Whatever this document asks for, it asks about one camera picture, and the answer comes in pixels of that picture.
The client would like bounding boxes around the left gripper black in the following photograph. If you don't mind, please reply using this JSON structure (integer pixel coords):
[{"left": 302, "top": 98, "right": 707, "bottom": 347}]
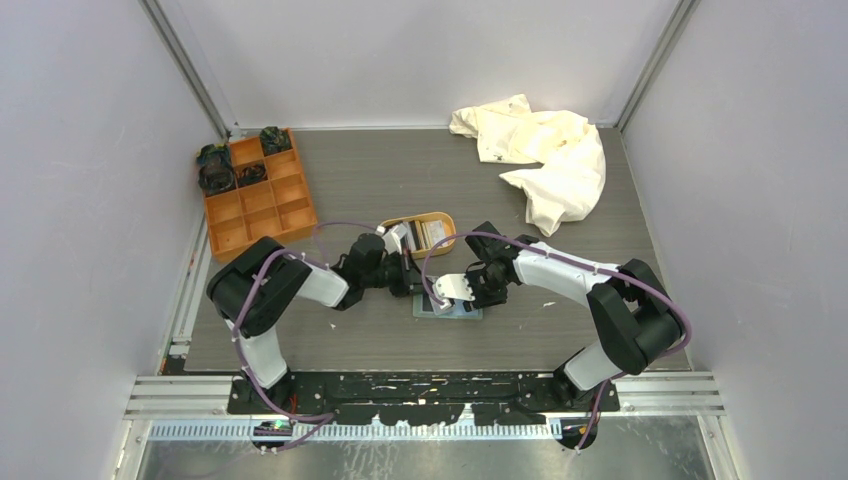
[{"left": 362, "top": 248, "right": 435, "bottom": 298}]

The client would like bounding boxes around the tan oval card tray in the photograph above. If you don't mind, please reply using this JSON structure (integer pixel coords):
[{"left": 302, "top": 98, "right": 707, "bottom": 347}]
[{"left": 380, "top": 212, "right": 456, "bottom": 260}]

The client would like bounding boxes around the green card holder wallet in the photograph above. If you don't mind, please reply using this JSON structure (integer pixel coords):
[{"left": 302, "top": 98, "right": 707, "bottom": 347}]
[{"left": 412, "top": 275, "right": 483, "bottom": 320}]

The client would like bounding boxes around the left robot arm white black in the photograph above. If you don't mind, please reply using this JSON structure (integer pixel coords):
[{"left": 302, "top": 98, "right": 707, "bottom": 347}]
[{"left": 206, "top": 233, "right": 425, "bottom": 413}]

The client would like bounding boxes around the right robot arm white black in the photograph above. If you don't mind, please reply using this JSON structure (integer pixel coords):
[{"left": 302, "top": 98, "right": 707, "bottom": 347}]
[{"left": 465, "top": 222, "right": 690, "bottom": 411}]

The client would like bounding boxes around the stack of credit cards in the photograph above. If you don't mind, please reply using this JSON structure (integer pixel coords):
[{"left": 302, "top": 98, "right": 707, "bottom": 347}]
[{"left": 402, "top": 219, "right": 448, "bottom": 252}]

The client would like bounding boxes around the cream crumpled cloth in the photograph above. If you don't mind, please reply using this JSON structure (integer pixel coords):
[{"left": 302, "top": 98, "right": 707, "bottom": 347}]
[{"left": 449, "top": 94, "right": 607, "bottom": 237}]

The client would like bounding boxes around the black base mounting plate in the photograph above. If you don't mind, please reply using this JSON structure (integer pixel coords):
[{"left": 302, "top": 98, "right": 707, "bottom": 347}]
[{"left": 267, "top": 371, "right": 620, "bottom": 426}]

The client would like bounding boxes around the orange compartment organizer tray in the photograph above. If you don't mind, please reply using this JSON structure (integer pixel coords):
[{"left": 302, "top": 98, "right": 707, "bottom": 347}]
[{"left": 198, "top": 127, "right": 318, "bottom": 263}]

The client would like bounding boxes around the dark bundle top compartment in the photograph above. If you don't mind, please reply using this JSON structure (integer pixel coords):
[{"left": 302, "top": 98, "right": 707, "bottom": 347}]
[{"left": 258, "top": 126, "right": 292, "bottom": 156}]

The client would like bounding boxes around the dark bundle outside tray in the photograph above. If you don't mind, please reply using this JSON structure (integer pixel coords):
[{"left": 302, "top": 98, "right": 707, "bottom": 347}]
[{"left": 195, "top": 143, "right": 232, "bottom": 167}]

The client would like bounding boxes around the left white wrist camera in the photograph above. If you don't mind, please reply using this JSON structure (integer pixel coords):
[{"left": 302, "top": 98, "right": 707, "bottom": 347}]
[{"left": 376, "top": 222, "right": 410, "bottom": 254}]

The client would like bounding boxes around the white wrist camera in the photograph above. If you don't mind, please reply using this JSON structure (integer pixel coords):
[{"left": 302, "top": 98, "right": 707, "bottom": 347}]
[
  {"left": 376, "top": 222, "right": 410, "bottom": 254},
  {"left": 431, "top": 274, "right": 475, "bottom": 314}
]

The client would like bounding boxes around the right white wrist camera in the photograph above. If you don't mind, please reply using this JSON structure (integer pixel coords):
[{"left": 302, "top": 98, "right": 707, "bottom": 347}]
[{"left": 431, "top": 274, "right": 475, "bottom": 314}]

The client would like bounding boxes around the black cable bundle left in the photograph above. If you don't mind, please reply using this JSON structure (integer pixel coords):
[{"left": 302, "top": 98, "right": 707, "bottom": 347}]
[{"left": 198, "top": 161, "right": 237, "bottom": 195}]

